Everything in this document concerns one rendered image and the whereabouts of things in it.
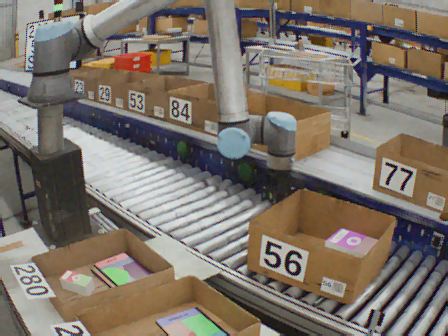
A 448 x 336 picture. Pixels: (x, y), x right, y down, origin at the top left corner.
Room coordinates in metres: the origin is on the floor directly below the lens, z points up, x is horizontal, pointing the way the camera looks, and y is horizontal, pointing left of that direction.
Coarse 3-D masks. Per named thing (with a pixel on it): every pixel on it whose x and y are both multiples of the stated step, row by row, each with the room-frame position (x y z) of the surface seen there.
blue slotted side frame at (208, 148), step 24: (24, 96) 4.02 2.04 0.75; (96, 120) 2.81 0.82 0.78; (120, 120) 2.53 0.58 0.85; (144, 144) 2.41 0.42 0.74; (168, 144) 2.26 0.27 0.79; (192, 144) 2.13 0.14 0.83; (264, 168) 1.79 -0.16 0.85; (264, 192) 1.82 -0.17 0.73; (336, 192) 1.54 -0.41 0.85; (408, 216) 1.29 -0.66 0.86; (408, 240) 1.30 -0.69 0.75
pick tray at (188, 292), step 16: (160, 288) 0.97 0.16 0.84; (176, 288) 1.00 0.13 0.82; (192, 288) 1.03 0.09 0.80; (208, 288) 0.98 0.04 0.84; (112, 304) 0.87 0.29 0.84; (128, 304) 0.90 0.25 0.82; (144, 304) 0.93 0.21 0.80; (160, 304) 0.96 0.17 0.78; (176, 304) 0.99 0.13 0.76; (192, 304) 1.00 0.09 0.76; (208, 304) 0.98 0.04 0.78; (224, 304) 0.92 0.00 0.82; (80, 320) 0.80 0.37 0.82; (96, 320) 0.83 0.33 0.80; (112, 320) 0.86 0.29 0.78; (128, 320) 0.89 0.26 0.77; (144, 320) 0.91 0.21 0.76; (224, 320) 0.92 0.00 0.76; (240, 320) 0.87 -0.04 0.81; (256, 320) 0.83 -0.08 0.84
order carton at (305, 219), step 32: (256, 224) 1.19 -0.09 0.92; (288, 224) 1.38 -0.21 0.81; (320, 224) 1.37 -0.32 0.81; (352, 224) 1.29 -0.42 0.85; (384, 224) 1.21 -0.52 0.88; (256, 256) 1.19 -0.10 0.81; (320, 256) 1.05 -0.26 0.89; (352, 256) 0.99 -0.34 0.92; (384, 256) 1.15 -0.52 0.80; (320, 288) 1.04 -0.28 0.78; (352, 288) 0.97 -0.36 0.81
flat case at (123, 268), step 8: (120, 256) 1.21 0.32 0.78; (128, 256) 1.21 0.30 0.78; (96, 264) 1.14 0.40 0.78; (104, 264) 1.15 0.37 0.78; (112, 264) 1.15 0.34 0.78; (120, 264) 1.16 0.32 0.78; (128, 264) 1.16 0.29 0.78; (136, 264) 1.17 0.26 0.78; (104, 272) 1.10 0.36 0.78; (112, 272) 1.11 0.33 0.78; (120, 272) 1.11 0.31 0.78; (128, 272) 1.12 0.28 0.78; (136, 272) 1.12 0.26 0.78; (144, 272) 1.12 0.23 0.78; (152, 272) 1.13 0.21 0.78; (112, 280) 1.06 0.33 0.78; (120, 280) 1.07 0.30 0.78; (128, 280) 1.07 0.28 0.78
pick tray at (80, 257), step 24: (96, 240) 1.21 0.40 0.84; (120, 240) 1.26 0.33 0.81; (48, 264) 1.08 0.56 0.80; (72, 264) 1.13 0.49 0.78; (144, 264) 1.20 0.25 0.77; (168, 264) 1.09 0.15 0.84; (96, 288) 1.04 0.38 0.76; (120, 288) 0.95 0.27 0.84; (144, 288) 1.00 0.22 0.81; (72, 312) 0.84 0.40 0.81
